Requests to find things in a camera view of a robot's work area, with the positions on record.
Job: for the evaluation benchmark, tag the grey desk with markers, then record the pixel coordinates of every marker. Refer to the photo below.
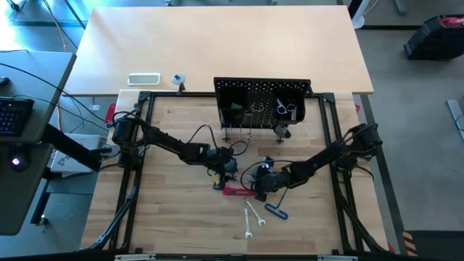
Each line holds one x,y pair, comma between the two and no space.
32,72

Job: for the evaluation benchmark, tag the red plastic tool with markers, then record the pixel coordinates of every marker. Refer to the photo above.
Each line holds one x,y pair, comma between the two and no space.
453,21

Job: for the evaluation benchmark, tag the white pedestal base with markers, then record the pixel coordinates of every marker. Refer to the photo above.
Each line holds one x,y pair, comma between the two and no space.
358,22

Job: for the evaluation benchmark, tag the yellow tag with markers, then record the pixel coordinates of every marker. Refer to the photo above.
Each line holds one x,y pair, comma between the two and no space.
215,179

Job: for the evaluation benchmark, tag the black aluminium frame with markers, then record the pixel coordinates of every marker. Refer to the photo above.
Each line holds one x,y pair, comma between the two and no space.
199,95

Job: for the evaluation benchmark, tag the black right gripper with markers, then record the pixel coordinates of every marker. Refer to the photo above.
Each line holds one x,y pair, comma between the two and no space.
275,179

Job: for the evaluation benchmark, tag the white box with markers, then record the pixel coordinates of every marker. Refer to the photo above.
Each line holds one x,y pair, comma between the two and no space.
69,161

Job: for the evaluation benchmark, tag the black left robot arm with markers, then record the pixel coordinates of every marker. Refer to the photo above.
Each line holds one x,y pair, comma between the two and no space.
166,139

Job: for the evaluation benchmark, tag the black striped floor mat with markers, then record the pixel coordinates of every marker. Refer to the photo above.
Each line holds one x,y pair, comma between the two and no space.
435,246

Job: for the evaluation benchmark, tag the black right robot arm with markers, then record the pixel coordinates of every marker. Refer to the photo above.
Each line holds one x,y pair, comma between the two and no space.
326,161

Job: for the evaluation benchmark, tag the black computer mouse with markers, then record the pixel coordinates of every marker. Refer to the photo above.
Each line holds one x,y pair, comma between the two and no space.
20,165

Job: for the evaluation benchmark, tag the silver bracket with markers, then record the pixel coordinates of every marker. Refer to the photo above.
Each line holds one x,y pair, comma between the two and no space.
337,258
136,257

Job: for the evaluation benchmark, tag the grey metal bar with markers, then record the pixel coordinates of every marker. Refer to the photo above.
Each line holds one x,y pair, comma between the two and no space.
456,112

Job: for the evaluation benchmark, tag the black keyboard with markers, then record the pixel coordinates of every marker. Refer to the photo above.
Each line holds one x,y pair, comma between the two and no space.
14,116

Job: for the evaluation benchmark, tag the black angled support bar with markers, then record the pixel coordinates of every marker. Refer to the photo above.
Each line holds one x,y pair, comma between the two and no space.
69,145

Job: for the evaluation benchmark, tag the small black desk object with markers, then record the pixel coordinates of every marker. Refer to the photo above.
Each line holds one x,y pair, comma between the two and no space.
3,80

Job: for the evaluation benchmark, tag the black peg board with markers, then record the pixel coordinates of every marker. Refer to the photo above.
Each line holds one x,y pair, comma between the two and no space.
261,80

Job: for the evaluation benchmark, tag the red utility knife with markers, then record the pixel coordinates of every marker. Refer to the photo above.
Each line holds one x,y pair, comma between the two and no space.
239,191

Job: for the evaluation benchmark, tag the beige table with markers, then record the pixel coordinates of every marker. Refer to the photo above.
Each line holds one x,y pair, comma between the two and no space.
217,43

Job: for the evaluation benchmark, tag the black case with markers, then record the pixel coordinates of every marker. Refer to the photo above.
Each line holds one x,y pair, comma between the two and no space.
431,40

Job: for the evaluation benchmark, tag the white rectangular tray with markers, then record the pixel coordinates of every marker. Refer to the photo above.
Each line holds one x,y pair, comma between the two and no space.
144,79

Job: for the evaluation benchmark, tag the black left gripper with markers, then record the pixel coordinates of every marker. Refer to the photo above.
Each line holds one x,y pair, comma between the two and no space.
223,161

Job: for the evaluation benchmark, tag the black peg board bin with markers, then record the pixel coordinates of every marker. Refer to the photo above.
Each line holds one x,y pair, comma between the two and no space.
302,99
226,116

